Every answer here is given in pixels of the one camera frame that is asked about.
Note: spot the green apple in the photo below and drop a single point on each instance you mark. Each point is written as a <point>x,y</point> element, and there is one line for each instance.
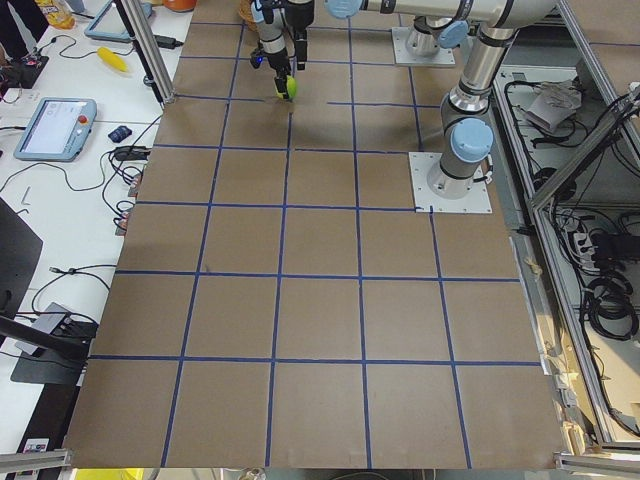
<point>292,85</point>

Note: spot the wicker basket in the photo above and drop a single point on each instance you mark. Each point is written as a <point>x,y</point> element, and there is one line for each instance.
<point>244,10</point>

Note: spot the orange round object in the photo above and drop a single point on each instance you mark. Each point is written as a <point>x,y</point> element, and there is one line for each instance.
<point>180,6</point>

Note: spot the yellow toy corn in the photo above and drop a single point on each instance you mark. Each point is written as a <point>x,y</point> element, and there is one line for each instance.
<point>113,60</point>

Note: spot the dark checkered pouch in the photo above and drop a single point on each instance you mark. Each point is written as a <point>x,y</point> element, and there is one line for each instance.
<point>119,134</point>

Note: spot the blue teach pendant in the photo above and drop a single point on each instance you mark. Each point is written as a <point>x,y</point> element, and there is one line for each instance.
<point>107,25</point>
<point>58,130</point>

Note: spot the grey usb hub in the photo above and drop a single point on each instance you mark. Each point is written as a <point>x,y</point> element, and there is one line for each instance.
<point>56,331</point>

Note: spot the black monitor stand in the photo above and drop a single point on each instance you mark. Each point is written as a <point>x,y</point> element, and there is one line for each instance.
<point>20,253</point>

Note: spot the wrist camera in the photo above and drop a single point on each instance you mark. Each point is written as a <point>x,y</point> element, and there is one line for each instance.
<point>256,57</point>

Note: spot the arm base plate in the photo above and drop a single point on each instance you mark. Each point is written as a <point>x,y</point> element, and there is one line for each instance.
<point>435,192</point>
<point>414,48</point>

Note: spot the aluminium frame post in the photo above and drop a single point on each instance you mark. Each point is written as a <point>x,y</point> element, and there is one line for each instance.
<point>145,45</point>

